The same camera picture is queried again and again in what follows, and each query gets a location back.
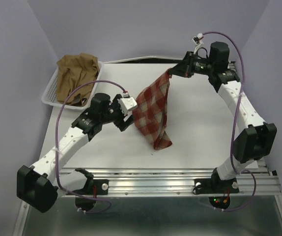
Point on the brown skirt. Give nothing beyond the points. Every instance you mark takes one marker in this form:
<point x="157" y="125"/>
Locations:
<point x="73" y="72"/>

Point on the white plastic basket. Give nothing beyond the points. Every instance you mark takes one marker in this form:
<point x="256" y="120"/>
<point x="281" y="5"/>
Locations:
<point x="49" y="95"/>

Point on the red plaid skirt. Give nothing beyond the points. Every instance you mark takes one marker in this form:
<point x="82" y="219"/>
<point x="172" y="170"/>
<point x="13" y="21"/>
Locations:
<point x="151" y="115"/>

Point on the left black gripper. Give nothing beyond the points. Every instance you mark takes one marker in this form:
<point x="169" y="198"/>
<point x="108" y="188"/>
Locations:
<point x="121" y="124"/>

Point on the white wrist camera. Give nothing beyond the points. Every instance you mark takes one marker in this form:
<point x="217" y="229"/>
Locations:
<point x="197" y="39"/>
<point x="127" y="103"/>

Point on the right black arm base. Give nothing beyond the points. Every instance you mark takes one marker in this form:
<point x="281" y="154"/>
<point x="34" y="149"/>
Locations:
<point x="214" y="185"/>

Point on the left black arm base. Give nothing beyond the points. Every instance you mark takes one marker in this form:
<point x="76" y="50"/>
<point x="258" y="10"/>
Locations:
<point x="92" y="186"/>

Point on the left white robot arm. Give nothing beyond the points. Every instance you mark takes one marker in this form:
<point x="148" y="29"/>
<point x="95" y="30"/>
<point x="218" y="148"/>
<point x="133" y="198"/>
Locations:
<point x="40" y="185"/>

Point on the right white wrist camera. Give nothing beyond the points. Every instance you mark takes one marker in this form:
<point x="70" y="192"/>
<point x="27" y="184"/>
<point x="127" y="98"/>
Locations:
<point x="197" y="39"/>

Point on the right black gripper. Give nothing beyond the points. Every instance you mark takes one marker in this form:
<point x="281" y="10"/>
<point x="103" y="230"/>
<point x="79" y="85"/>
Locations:
<point x="184" y="69"/>

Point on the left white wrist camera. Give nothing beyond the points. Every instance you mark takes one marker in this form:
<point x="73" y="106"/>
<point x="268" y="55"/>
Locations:
<point x="127" y="103"/>

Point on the aluminium frame rail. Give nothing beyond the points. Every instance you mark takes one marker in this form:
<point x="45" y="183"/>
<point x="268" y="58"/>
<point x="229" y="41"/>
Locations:
<point x="134" y="170"/>

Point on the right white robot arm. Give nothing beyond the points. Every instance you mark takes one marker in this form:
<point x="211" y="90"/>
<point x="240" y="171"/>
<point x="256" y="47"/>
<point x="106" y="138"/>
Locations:
<point x="256" y="136"/>

